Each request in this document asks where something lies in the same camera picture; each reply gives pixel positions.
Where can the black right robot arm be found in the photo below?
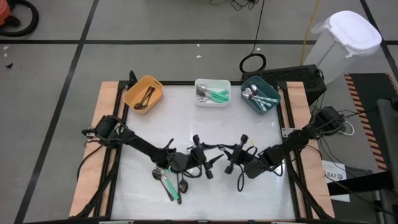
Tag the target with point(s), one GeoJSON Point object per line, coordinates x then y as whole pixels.
{"type": "Point", "coordinates": [295, 140]}

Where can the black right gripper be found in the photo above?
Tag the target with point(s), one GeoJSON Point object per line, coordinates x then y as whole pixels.
{"type": "Point", "coordinates": [237, 155]}

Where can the dark teal plastic bin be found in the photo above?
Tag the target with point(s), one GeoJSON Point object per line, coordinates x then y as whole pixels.
{"type": "Point", "coordinates": [268, 84]}

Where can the white lidded trash bin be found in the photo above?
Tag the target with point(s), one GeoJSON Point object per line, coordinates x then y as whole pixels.
{"type": "Point", "coordinates": [351, 34]}

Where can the black spoon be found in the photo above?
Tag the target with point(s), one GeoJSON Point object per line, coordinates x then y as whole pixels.
{"type": "Point", "coordinates": [156, 175]}
{"type": "Point", "coordinates": [137, 106]}
{"type": "Point", "coordinates": [183, 185]}
{"type": "Point", "coordinates": [146, 96]}
{"type": "Point", "coordinates": [144, 106]}
{"type": "Point", "coordinates": [179, 193]}

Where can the black computer case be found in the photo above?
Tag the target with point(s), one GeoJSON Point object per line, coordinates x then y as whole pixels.
{"type": "Point", "coordinates": [295, 77]}

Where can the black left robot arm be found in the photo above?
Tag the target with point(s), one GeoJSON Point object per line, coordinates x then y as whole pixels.
{"type": "Point", "coordinates": [140, 144]}

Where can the orange plastic bin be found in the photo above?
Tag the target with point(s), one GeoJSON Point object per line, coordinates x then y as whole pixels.
{"type": "Point", "coordinates": [133, 93]}

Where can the tan wooden side board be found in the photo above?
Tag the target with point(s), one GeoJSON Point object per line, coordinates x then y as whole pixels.
{"type": "Point", "coordinates": [298, 93]}
{"type": "Point", "coordinates": [107, 91]}

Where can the orange vacuum cleaner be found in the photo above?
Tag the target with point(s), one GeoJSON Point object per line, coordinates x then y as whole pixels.
{"type": "Point", "coordinates": [3, 12]}

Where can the black metal beam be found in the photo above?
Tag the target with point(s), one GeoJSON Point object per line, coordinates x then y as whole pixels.
{"type": "Point", "coordinates": [357, 186]}

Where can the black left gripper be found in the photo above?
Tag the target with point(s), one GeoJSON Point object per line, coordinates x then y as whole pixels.
{"type": "Point", "coordinates": [199, 155]}

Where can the white plastic bin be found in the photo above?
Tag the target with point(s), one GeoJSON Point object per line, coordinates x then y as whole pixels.
{"type": "Point", "coordinates": [217, 104]}

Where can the black scrap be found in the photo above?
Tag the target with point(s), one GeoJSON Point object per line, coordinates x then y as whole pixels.
{"type": "Point", "coordinates": [9, 65]}

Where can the black hazard-striped mat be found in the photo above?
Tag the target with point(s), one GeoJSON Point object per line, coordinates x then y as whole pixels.
{"type": "Point", "coordinates": [367, 90]}

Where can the white paper sheet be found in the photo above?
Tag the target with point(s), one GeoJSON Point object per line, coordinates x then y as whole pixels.
{"type": "Point", "coordinates": [331, 166]}

